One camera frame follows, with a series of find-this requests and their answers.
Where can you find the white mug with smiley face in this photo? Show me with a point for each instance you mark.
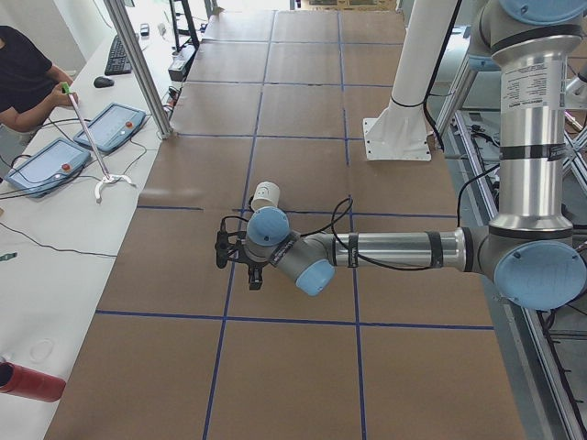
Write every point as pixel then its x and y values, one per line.
pixel 266 193

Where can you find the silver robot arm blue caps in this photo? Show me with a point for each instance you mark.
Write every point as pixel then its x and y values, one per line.
pixel 528 42

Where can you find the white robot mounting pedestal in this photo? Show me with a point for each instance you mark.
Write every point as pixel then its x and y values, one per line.
pixel 399 132

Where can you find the white reacher grabber stick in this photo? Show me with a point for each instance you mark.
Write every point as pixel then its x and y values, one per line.
pixel 108 178

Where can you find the red bottle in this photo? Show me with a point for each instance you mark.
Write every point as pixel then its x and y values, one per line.
pixel 29 383

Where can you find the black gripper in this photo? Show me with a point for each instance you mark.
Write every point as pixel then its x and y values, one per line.
pixel 252 267

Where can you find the aluminium frame rail right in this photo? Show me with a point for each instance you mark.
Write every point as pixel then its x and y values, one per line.
pixel 531 262

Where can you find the aluminium frame post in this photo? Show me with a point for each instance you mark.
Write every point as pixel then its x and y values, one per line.
pixel 123 26

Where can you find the blue teach pendant far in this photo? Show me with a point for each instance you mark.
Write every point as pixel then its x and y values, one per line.
pixel 115 125

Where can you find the blue teach pendant near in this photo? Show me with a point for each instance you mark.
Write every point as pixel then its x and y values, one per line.
pixel 49 168

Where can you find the blue teach pendant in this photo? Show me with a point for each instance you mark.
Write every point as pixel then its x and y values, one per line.
pixel 49 168
pixel 115 125

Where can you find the person in black shirt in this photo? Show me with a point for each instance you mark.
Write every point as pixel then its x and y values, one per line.
pixel 31 84

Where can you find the black keyboard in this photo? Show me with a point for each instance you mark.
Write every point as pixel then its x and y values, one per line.
pixel 117 62

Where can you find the black computer mouse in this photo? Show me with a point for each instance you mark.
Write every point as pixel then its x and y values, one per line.
pixel 103 82

